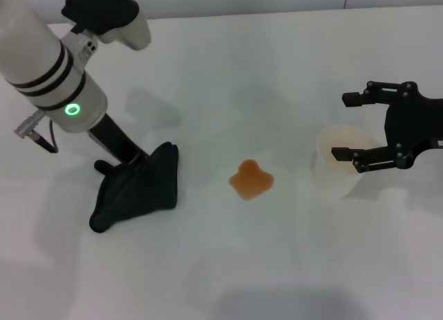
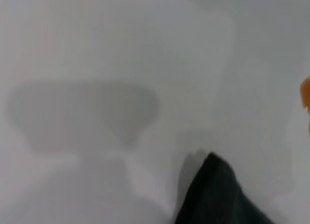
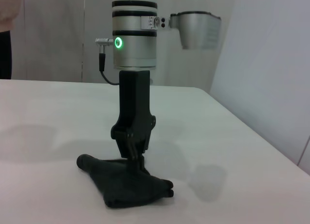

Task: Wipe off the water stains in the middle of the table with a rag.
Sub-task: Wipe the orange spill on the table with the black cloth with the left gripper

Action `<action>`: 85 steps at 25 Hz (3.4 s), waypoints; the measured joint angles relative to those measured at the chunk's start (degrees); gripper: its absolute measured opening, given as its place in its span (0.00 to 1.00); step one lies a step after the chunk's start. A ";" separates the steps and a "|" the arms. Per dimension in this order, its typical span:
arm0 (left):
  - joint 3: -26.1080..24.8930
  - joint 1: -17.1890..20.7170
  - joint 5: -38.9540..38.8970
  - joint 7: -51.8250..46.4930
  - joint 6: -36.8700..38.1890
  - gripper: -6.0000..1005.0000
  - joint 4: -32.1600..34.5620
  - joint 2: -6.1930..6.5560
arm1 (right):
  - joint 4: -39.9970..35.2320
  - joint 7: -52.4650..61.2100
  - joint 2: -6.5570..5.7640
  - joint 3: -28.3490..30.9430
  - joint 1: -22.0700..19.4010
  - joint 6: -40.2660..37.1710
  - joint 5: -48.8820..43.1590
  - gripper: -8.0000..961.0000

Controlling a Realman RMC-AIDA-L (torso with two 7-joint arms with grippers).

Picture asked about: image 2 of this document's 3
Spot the dark cleaning rag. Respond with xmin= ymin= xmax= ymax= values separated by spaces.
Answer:
xmin=174 ymin=151 xmax=277 ymax=224

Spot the brown liquid stain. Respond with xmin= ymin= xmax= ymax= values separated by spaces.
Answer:
xmin=299 ymin=76 xmax=310 ymax=135

